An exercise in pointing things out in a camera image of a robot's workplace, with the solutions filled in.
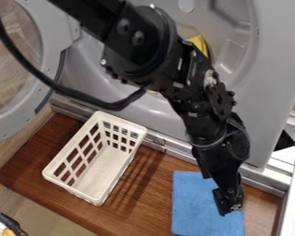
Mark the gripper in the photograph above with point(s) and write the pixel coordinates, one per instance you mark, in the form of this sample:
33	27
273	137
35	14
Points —
219	150

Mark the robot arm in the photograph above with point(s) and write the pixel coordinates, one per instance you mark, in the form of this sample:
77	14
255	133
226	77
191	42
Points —
146	40

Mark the washing machine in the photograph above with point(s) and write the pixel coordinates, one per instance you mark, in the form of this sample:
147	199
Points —
269	92

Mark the white basket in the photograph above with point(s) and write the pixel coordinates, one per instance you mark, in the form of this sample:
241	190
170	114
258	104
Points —
92	172

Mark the blue cloth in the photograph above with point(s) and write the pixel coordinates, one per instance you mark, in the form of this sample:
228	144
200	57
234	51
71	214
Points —
195	209

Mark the yellow cloth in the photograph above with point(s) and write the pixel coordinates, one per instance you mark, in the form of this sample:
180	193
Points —
200	43

